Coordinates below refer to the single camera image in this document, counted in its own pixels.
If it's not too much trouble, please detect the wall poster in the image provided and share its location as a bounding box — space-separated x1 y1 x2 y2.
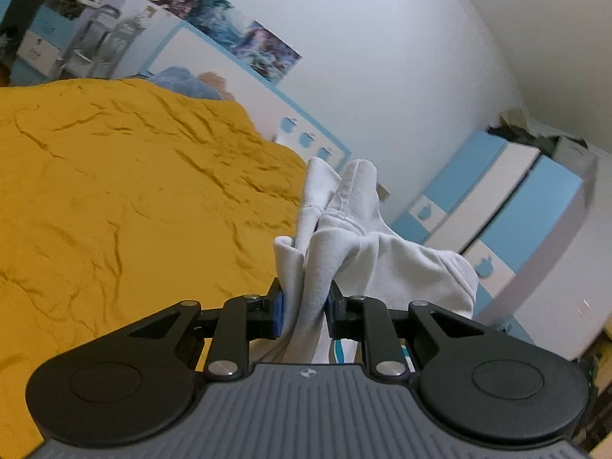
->
140 0 303 80

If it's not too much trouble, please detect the white and blue headboard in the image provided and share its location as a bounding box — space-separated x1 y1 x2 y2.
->
148 23 351 167

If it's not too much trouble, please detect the blue pillow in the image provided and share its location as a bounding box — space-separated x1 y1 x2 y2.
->
148 66 226 101

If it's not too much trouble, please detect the clutter on wardrobe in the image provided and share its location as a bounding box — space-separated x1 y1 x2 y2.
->
487 110 590 155

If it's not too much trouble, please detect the white small garment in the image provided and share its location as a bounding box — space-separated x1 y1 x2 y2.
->
273 157 479 365

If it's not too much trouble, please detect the yellow bedspread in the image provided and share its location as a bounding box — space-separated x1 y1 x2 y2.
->
0 78 309 459

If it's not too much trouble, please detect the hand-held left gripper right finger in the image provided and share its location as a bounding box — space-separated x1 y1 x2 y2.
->
325 279 487 384

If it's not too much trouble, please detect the blue and white desk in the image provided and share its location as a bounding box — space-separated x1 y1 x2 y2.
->
0 0 103 80

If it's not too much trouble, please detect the grey chair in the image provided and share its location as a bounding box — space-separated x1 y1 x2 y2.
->
62 5 145 80

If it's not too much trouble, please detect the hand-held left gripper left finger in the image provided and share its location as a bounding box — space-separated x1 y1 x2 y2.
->
129 277 288 384

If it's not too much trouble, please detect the blue and white wardrobe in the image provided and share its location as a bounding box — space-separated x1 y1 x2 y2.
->
392 129 599 360

